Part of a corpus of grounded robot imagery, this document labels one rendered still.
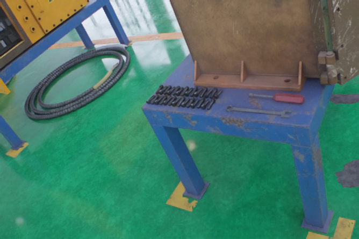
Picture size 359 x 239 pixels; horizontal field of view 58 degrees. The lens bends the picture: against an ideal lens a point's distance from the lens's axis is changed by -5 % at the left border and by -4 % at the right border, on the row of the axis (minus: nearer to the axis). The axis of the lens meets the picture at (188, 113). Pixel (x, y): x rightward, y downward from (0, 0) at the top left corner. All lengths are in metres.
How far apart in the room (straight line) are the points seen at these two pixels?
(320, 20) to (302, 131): 0.37
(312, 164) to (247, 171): 0.69
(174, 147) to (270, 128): 0.58
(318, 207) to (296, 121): 0.47
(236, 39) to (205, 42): 0.15
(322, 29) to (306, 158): 0.46
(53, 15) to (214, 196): 2.42
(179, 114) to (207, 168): 0.68
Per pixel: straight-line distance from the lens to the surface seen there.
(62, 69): 4.39
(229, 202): 1.83
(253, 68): 1.40
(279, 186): 1.83
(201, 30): 1.41
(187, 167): 1.76
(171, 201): 1.96
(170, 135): 1.61
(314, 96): 1.28
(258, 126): 1.25
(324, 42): 1.19
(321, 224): 1.63
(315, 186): 1.40
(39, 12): 3.47
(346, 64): 1.25
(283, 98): 1.26
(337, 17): 1.14
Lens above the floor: 1.42
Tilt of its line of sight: 35 degrees down
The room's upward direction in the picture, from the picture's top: 24 degrees counter-clockwise
